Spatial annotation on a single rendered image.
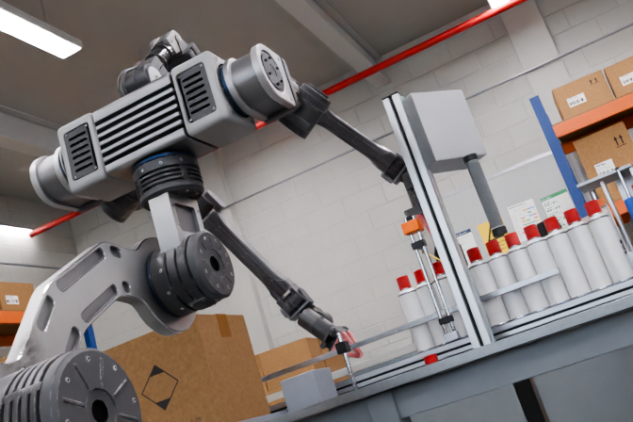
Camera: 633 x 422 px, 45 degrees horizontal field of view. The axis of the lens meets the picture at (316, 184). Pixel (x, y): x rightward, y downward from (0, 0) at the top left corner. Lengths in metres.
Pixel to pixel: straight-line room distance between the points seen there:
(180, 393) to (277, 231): 5.23
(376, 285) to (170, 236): 5.22
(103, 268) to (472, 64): 5.62
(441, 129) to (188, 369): 0.84
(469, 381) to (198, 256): 0.58
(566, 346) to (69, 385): 0.91
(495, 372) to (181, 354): 0.76
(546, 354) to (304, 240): 5.51
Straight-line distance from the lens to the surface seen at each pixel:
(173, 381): 1.92
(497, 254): 1.98
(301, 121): 1.68
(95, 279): 1.40
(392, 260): 6.64
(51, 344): 1.26
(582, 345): 1.53
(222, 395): 1.89
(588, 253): 1.94
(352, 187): 6.84
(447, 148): 1.92
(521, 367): 1.56
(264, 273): 2.19
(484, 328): 1.84
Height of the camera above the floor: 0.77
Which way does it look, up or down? 17 degrees up
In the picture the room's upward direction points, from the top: 18 degrees counter-clockwise
